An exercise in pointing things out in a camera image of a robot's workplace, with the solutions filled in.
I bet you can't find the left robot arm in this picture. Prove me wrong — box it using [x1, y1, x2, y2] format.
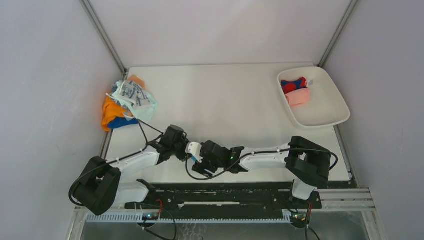
[68, 137, 190, 216]

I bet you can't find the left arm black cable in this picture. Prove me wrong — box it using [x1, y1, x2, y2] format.
[68, 119, 165, 208]

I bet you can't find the white blue patterned towel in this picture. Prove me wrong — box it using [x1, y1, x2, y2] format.
[111, 80, 151, 108]

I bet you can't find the red blue rolled towel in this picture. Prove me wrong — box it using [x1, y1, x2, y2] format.
[280, 77, 308, 94]

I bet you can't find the white plastic tray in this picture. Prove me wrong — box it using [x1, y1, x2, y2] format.
[276, 66, 351, 129]

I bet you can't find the pink rolled towel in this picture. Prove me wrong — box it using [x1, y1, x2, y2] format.
[285, 88, 311, 107]

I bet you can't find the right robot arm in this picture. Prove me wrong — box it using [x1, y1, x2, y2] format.
[185, 136, 339, 208]

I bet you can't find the dark blue towel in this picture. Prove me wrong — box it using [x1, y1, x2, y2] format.
[105, 117, 138, 132]

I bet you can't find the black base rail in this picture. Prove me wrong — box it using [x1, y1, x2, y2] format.
[124, 182, 323, 221]

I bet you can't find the mint green towel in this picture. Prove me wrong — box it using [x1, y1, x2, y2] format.
[107, 81, 158, 123]

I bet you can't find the orange towel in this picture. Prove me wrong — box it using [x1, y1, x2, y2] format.
[100, 75, 147, 133]

